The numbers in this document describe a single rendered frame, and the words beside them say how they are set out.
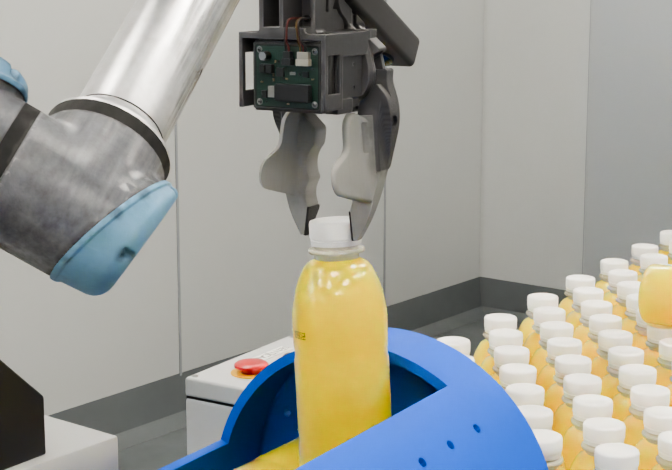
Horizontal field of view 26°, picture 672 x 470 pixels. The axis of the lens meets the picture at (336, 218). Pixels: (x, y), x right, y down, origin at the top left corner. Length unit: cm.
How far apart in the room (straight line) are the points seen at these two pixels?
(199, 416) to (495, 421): 49
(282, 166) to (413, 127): 474
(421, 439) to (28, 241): 37
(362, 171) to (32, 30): 333
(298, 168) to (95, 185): 20
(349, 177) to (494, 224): 523
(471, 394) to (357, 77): 26
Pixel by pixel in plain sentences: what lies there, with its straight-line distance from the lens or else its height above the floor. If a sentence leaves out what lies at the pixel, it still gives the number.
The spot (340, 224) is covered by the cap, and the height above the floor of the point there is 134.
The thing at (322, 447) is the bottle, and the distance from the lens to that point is 107.
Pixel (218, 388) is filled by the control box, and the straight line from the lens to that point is 150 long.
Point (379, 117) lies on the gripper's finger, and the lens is 103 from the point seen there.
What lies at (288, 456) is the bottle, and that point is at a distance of 115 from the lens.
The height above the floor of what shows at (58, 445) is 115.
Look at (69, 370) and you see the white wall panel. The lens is 456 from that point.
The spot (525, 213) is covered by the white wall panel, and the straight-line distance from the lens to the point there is 615.
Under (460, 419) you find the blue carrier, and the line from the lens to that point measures 108.
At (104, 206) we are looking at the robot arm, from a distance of 118.
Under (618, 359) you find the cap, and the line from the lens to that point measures 162.
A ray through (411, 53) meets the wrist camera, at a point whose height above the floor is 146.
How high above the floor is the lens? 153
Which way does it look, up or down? 10 degrees down
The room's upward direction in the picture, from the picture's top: straight up
